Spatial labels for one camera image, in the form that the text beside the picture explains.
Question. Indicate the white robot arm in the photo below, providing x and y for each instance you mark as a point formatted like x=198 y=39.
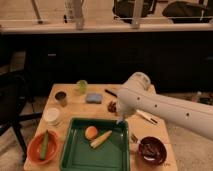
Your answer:
x=133 y=95

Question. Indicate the dark purple bowl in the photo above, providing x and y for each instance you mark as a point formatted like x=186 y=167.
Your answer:
x=152 y=151

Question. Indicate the orange bowl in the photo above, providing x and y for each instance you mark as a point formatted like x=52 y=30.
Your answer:
x=34 y=148

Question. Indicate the blue sponge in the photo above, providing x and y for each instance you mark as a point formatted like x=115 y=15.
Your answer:
x=94 y=98

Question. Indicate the brown grape bunch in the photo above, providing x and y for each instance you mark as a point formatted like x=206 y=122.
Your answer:
x=112 y=107

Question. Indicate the green cup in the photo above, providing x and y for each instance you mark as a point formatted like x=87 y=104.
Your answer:
x=82 y=86

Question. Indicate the dark metal cup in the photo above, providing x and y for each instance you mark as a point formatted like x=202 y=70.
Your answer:
x=61 y=98

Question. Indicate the peach fruit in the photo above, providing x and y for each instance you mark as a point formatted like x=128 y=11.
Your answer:
x=91 y=132

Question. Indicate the yellow corn cob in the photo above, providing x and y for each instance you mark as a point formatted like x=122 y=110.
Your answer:
x=98 y=141

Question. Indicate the metal fork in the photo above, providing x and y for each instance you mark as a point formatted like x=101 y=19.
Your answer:
x=135 y=139

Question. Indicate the green plastic tray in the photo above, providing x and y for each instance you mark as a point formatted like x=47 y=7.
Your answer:
x=112 y=155

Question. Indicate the green cucumber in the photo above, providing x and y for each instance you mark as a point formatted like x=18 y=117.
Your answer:
x=44 y=146

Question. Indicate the black chair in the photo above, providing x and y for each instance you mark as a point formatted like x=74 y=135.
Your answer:
x=13 y=97

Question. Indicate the white handled spatula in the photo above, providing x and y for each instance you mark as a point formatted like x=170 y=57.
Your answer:
x=146 y=117

